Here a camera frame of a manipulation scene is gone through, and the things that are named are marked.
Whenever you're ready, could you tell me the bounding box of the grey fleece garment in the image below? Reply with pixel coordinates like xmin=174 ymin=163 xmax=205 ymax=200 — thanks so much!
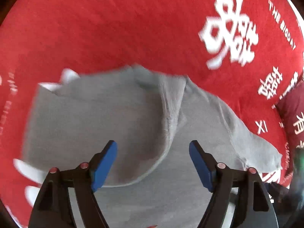
xmin=23 ymin=66 xmax=282 ymax=227

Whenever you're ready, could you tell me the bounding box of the dark red pillow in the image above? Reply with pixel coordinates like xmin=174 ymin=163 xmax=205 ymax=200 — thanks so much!
xmin=276 ymin=81 xmax=304 ymax=150

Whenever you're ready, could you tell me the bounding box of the red printed bed blanket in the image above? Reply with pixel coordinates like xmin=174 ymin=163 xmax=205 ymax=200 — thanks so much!
xmin=1 ymin=0 xmax=303 ymax=227

